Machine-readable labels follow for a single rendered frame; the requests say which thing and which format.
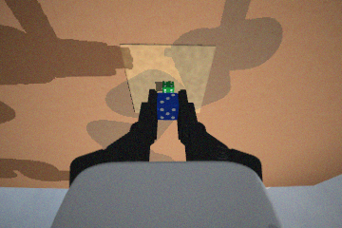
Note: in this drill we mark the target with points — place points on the beige flat mat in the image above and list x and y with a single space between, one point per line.
148 65

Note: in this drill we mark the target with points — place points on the green die with white pips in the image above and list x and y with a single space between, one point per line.
168 87

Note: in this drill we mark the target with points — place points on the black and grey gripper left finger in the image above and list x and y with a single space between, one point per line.
134 146

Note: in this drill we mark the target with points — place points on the blue die with white pips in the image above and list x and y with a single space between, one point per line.
167 106

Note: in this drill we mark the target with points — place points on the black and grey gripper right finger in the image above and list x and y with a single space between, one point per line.
200 146

